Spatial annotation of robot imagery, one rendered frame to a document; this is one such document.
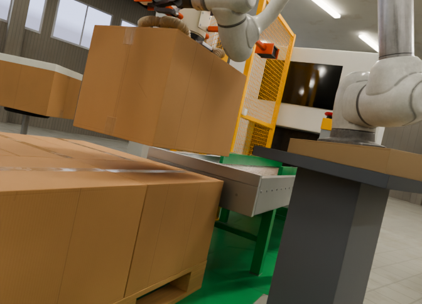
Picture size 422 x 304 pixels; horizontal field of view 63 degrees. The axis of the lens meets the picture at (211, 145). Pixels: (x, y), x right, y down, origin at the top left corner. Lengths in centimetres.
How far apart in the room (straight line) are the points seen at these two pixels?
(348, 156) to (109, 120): 83
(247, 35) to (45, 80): 201
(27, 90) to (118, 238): 205
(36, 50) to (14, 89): 646
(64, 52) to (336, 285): 901
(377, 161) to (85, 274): 91
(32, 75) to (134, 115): 186
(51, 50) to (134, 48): 835
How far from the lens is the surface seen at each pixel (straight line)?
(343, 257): 126
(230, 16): 118
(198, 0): 122
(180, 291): 172
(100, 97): 135
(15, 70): 311
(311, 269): 133
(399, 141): 1299
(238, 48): 124
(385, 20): 125
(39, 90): 296
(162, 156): 197
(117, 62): 133
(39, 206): 92
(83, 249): 106
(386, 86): 117
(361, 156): 116
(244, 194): 173
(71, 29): 979
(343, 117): 133
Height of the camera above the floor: 75
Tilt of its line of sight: 2 degrees down
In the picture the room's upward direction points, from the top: 12 degrees clockwise
